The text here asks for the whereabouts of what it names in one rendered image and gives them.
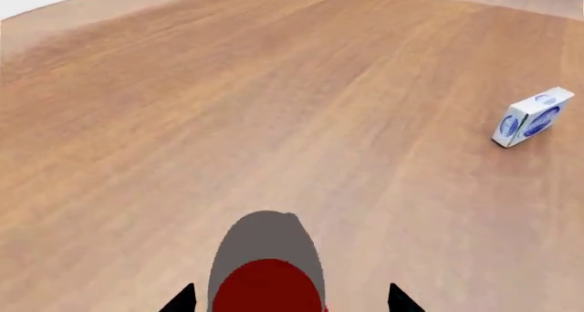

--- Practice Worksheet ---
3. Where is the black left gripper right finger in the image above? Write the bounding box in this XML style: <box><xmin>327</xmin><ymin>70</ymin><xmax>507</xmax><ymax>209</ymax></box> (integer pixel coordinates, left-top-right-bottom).
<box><xmin>388</xmin><ymin>282</ymin><xmax>428</xmax><ymax>312</ymax></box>

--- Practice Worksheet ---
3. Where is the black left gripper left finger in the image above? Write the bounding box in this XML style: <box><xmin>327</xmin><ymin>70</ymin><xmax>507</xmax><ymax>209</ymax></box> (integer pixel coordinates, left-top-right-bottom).
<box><xmin>158</xmin><ymin>282</ymin><xmax>198</xmax><ymax>312</ymax></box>

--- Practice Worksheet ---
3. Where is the red ketchup bottle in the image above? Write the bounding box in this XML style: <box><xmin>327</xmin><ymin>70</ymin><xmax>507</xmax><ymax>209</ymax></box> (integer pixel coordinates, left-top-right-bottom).
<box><xmin>212</xmin><ymin>257</ymin><xmax>330</xmax><ymax>312</ymax></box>

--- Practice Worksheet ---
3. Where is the white blue printed carton box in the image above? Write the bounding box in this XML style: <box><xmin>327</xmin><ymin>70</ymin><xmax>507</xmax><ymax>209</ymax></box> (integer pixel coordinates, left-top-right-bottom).
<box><xmin>490</xmin><ymin>86</ymin><xmax>576</xmax><ymax>150</ymax></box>

